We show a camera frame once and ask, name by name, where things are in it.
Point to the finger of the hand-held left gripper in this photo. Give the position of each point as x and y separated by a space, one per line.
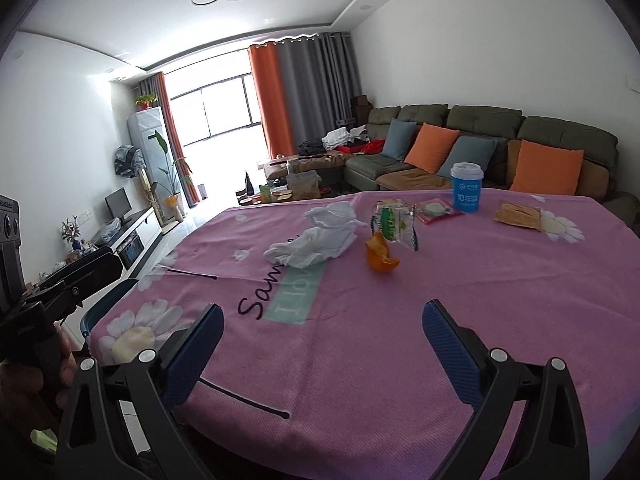
85 272

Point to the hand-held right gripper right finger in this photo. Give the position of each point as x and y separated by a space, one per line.
452 350

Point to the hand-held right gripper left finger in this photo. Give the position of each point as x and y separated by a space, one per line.
192 355

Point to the person's left hand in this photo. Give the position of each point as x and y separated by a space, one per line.
67 365

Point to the small vase with twigs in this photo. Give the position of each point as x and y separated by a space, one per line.
71 232

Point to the white tv cabinet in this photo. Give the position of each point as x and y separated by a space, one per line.
135 232

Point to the black monitor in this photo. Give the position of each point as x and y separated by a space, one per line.
118 205

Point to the pink floral tablecloth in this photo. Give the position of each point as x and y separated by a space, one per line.
350 335

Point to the orange peel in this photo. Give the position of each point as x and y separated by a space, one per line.
381 255

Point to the patterned hanging cloth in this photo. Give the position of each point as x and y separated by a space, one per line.
129 160

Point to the tall leafy potted plant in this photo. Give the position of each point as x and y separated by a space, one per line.
172 175

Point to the green clear snack packet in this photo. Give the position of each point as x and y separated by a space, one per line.
395 225

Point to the red snack packet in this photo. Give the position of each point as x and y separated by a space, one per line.
437 211

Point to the white standing air conditioner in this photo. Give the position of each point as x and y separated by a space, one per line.
147 140

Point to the flat gold snack packet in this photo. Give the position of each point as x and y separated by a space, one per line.
517 216

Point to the blue and white paper cup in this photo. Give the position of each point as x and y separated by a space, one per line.
466 190

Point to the striped grey orange curtain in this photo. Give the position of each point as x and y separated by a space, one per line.
172 135

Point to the small potted plant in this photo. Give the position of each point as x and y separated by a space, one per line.
145 100

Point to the cluttered coffee table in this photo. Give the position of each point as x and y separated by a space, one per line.
280 192

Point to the wide blue cushion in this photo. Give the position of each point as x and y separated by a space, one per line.
467 157

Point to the tan paper bag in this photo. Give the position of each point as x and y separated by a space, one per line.
303 185

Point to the narrow orange cushion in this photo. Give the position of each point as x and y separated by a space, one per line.
431 147

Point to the wide orange cushion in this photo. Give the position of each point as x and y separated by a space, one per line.
547 167

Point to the large window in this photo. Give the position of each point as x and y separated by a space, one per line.
215 110

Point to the small blue cushion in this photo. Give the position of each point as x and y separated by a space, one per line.
399 139

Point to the red cloth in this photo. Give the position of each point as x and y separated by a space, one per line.
373 146

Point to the olive green sofa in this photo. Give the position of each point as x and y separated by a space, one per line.
480 120

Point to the black clothes pile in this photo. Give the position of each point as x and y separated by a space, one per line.
311 147

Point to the white clothes pile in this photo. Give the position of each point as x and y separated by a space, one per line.
336 138

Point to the brown stacked boxes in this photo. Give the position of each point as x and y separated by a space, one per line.
361 108

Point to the white wall switch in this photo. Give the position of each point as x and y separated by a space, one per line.
633 83

